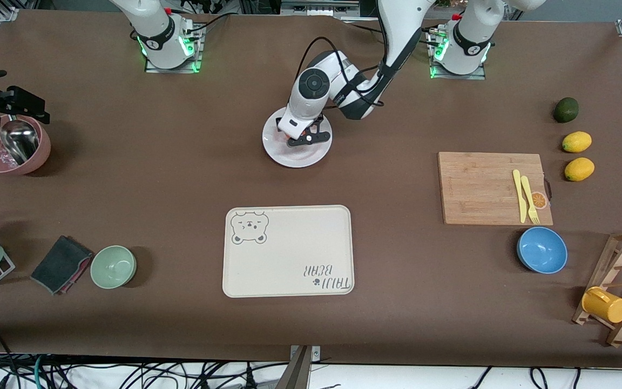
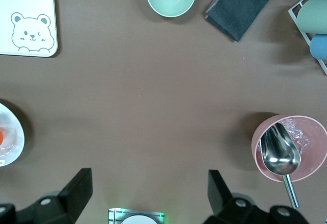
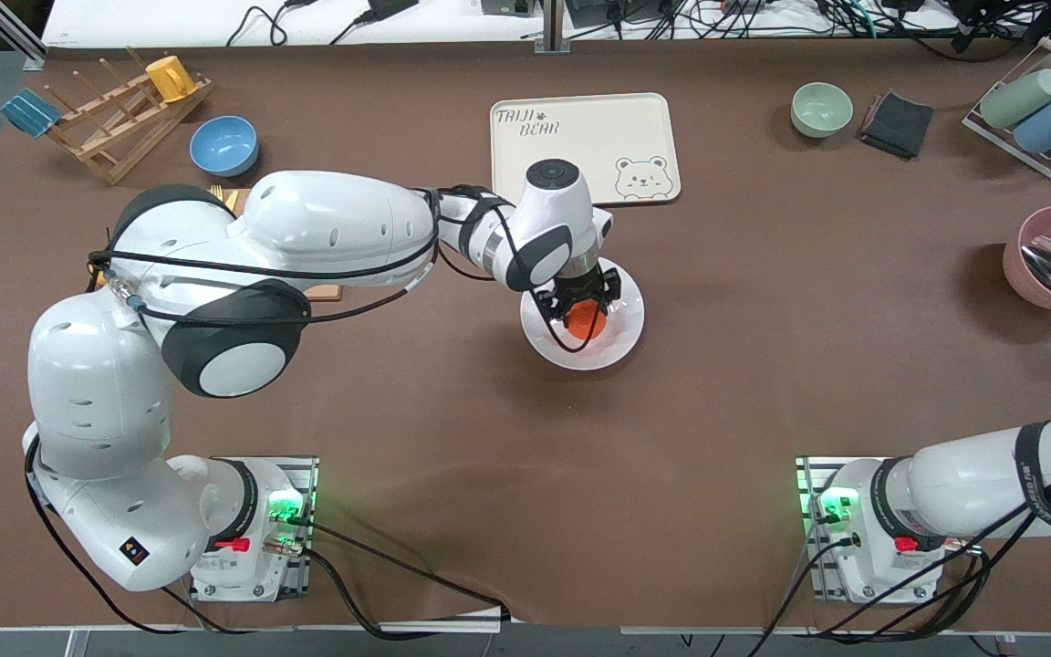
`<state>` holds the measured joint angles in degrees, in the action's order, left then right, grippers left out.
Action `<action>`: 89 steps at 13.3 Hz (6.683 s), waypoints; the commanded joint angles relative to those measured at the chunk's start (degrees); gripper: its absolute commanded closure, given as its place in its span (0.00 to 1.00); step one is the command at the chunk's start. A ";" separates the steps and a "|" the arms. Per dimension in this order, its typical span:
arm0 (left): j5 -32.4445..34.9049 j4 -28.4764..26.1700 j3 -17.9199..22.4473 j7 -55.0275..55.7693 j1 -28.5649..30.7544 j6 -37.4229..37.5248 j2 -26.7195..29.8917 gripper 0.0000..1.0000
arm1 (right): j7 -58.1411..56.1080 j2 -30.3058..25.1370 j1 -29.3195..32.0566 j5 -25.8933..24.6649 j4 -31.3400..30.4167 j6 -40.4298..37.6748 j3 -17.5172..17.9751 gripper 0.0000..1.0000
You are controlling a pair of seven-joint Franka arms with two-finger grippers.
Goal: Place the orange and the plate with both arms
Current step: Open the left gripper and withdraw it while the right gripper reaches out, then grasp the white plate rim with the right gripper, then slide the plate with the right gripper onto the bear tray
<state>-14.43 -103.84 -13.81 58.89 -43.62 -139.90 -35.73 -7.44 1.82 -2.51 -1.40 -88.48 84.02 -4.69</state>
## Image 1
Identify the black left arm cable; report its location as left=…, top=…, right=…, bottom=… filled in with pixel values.
left=301, top=36, right=388, bottom=110

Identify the pink bowl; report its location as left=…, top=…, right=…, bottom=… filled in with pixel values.
left=0, top=115, right=51, bottom=176

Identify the black table cable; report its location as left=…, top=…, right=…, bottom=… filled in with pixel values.
left=343, top=21, right=436, bottom=46
left=181, top=12, right=232, bottom=34

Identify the dark green avocado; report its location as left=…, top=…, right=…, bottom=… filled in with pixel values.
left=553, top=97, right=579, bottom=123

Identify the white round plate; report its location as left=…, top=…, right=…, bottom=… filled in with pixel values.
left=262, top=106, right=333, bottom=169

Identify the yellow lemon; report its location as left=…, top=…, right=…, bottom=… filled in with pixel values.
left=564, top=157, right=596, bottom=182
left=562, top=131, right=592, bottom=153

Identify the yellow plastic knife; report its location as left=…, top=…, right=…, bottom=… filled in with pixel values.
left=512, top=170, right=528, bottom=224

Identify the metal scoop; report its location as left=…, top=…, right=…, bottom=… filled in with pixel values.
left=0, top=120, right=40, bottom=165

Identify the pale green bowl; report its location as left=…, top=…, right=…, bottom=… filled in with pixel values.
left=90, top=245, right=137, bottom=290

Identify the bamboo cutting board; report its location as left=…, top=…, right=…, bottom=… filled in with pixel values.
left=438, top=152, right=554, bottom=226

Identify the yellow plastic fork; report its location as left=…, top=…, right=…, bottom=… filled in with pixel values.
left=520, top=176, right=540, bottom=225

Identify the dark grey folded cloth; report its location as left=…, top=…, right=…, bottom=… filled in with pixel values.
left=30, top=235, right=94, bottom=296

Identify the cream tray with bear print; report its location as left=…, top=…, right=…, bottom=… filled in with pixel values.
left=222, top=205, right=355, bottom=298

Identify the yellow plastic cup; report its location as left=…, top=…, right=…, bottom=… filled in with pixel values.
left=582, top=286, right=622, bottom=324

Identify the blue bowl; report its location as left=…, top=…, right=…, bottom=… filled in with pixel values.
left=517, top=226, right=569, bottom=274

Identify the aluminium mount bracket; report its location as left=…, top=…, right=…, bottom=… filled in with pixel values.
left=274, top=345, right=321, bottom=389

